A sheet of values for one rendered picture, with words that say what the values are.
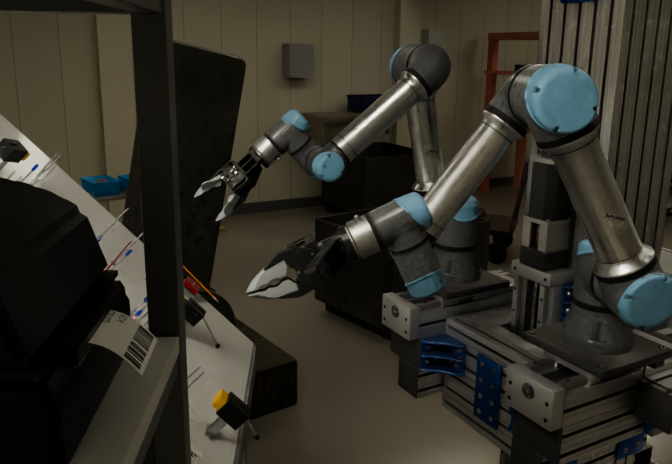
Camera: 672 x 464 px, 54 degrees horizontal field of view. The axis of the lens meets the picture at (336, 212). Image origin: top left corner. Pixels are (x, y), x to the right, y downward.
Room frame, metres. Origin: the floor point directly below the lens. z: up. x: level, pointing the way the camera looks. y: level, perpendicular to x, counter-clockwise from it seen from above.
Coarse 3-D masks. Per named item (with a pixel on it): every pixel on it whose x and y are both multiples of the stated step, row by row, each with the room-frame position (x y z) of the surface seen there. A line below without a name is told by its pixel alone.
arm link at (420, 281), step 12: (396, 252) 1.16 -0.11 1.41; (408, 252) 1.15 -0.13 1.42; (420, 252) 1.15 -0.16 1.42; (432, 252) 1.17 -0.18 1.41; (396, 264) 1.18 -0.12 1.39; (408, 264) 1.15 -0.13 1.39; (420, 264) 1.15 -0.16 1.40; (432, 264) 1.16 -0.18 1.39; (408, 276) 1.16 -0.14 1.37; (420, 276) 1.15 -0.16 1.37; (432, 276) 1.15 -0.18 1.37; (444, 276) 1.19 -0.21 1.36; (408, 288) 1.18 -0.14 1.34; (420, 288) 1.15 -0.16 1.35; (432, 288) 1.15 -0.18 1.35
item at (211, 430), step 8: (232, 392) 1.36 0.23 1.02; (232, 400) 1.33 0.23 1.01; (240, 400) 1.36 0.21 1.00; (224, 408) 1.32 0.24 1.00; (232, 408) 1.32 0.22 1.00; (240, 408) 1.33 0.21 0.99; (248, 408) 1.36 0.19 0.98; (224, 416) 1.32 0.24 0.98; (232, 416) 1.32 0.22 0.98; (240, 416) 1.32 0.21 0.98; (248, 416) 1.33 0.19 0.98; (208, 424) 1.36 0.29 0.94; (216, 424) 1.33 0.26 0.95; (224, 424) 1.33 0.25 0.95; (232, 424) 1.32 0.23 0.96; (240, 424) 1.32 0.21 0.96; (208, 432) 1.33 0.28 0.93; (216, 432) 1.33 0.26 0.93
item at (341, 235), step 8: (344, 232) 1.15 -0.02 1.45; (304, 240) 1.19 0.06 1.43; (312, 240) 1.17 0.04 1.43; (328, 240) 1.19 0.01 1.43; (344, 240) 1.14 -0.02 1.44; (288, 248) 1.19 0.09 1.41; (304, 248) 1.15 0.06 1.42; (312, 248) 1.14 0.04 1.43; (320, 248) 1.16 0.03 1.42; (344, 248) 1.16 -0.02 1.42; (352, 248) 1.14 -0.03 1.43; (296, 256) 1.13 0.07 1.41; (304, 256) 1.13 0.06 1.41; (312, 256) 1.13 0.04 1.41; (352, 256) 1.14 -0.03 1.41; (296, 264) 1.13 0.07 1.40; (304, 264) 1.13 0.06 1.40; (296, 272) 1.13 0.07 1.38; (304, 272) 1.13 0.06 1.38; (296, 280) 1.13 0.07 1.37; (304, 280) 1.13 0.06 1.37
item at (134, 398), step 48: (0, 0) 0.68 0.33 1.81; (48, 0) 0.68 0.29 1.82; (96, 0) 0.52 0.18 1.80; (144, 0) 0.61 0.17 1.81; (144, 48) 0.68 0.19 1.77; (144, 96) 0.68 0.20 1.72; (144, 144) 0.68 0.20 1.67; (144, 192) 0.68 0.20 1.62; (144, 240) 0.68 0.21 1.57; (144, 384) 0.57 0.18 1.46; (96, 432) 0.49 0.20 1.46; (144, 432) 0.51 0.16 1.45
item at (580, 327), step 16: (576, 304) 1.34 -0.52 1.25; (576, 320) 1.32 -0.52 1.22; (592, 320) 1.30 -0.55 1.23; (608, 320) 1.29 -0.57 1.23; (576, 336) 1.31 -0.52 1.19; (592, 336) 1.29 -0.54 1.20; (608, 336) 1.28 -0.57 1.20; (624, 336) 1.29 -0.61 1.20; (592, 352) 1.28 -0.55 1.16; (608, 352) 1.27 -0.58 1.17; (624, 352) 1.28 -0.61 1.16
